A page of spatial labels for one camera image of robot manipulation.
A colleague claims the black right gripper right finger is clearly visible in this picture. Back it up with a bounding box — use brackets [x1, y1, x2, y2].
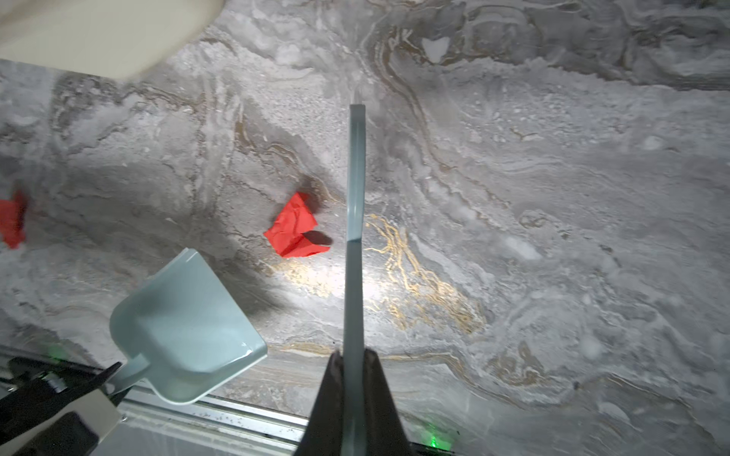
[363, 349, 414, 456]

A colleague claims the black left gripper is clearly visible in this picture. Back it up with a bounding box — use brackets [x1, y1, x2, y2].
[1, 357, 122, 455]

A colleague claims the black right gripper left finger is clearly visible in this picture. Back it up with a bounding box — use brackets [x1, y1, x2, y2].
[295, 351, 344, 456]

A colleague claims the pale green hand brush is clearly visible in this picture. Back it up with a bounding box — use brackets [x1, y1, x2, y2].
[340, 104, 367, 455]

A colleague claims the pale green dustpan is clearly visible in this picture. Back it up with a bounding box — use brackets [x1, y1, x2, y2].
[108, 248, 268, 405]

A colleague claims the cream plastic waste bin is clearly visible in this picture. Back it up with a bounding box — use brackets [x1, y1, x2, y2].
[1, 0, 225, 79]

